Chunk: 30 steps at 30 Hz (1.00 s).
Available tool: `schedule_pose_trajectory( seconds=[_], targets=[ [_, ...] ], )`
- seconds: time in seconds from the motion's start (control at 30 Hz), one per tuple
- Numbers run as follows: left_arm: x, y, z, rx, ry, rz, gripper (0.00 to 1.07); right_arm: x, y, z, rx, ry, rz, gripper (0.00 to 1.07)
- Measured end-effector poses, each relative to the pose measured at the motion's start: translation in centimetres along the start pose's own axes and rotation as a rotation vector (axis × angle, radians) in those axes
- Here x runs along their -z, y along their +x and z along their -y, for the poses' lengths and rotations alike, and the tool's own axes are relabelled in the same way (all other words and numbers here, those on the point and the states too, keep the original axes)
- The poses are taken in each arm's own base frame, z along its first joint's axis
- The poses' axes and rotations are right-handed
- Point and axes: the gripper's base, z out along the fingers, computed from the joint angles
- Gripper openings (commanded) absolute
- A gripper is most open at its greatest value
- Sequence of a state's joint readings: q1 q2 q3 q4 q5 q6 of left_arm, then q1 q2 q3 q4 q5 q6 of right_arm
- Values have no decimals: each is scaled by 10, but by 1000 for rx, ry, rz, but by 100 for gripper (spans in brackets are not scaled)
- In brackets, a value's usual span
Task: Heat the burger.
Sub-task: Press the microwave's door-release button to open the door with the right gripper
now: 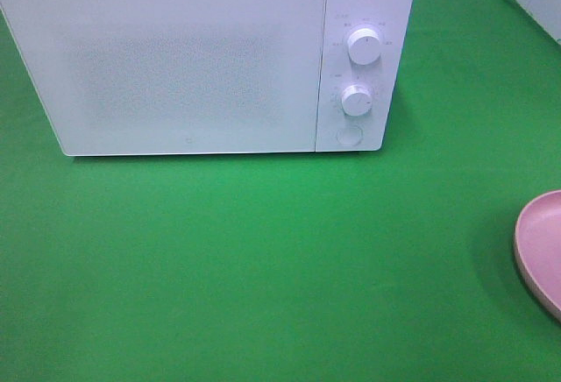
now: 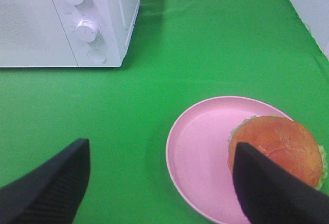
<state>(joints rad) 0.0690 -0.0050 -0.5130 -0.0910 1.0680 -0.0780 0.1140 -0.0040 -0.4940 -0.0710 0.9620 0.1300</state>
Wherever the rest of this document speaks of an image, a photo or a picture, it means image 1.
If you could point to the round white door button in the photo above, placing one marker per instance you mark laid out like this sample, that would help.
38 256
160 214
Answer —
349 136

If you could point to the pink round plate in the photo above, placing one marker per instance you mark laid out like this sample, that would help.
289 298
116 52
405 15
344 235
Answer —
537 249

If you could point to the lower white round knob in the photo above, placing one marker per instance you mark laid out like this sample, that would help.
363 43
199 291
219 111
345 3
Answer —
356 100

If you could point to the white round knob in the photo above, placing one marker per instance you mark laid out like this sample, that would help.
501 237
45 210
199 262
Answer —
356 100
364 45

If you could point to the green table cloth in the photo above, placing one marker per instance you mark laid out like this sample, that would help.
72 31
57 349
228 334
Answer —
395 265

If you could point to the upper white round knob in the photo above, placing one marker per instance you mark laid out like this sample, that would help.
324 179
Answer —
364 45

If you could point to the white microwave oven body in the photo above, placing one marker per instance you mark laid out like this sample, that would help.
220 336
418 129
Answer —
364 1

